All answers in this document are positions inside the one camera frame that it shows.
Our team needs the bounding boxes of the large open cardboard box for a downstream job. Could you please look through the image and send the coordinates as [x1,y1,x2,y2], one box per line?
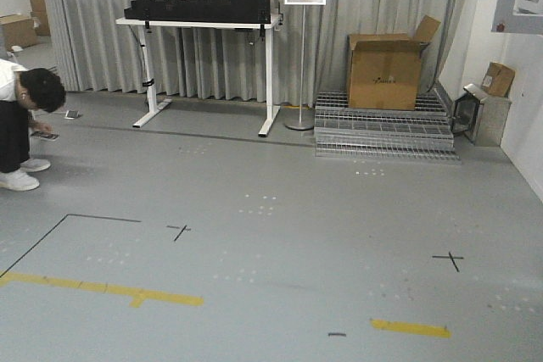
[346,15,440,111]

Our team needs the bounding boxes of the metal grating steps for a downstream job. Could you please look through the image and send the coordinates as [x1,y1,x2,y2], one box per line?
[314,90,461,164]

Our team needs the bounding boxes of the white standing desk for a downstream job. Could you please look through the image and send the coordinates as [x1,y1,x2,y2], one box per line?
[115,14,283,137]

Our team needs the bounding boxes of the smartphone on floor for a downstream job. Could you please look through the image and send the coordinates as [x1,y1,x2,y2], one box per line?
[64,109,82,120]

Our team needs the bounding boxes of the steel bin with lid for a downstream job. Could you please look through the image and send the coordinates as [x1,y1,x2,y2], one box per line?
[451,83,512,147]

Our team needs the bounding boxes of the smartphone in hand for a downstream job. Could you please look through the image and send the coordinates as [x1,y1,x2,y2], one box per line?
[31,131,59,141]

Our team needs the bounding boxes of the small cardboard box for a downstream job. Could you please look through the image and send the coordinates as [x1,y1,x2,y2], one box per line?
[481,62,515,97]

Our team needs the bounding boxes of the grey curtain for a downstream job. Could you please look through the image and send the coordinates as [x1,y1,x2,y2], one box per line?
[45,0,465,104]

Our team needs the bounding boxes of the crouching person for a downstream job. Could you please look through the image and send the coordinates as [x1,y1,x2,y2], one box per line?
[1,59,66,192]

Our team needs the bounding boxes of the stacked cardboard boxes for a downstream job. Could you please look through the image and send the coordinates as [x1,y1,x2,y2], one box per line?
[1,0,50,52]

